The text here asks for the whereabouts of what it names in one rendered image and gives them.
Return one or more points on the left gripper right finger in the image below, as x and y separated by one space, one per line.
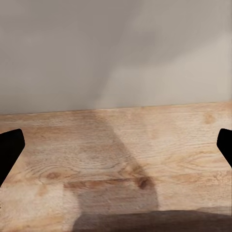
224 143

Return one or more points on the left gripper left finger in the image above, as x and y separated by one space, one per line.
11 145

